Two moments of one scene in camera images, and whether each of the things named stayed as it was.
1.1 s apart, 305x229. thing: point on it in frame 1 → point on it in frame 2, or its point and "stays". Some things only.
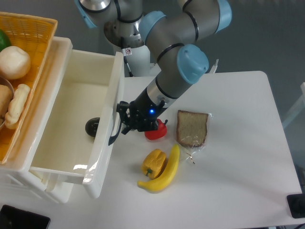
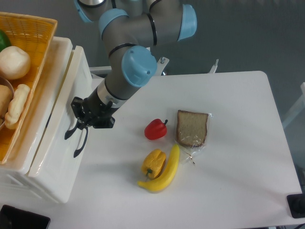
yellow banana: [167, 176] stays
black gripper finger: [148, 125] → [108, 122]
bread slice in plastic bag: [191, 130] stays
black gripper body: [145, 113] → [95, 109]
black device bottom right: [296, 203] stays
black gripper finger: [124, 109] → [76, 104]
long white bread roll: [17, 105] stays
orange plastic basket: [34, 34] stays
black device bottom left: [11, 217] stays
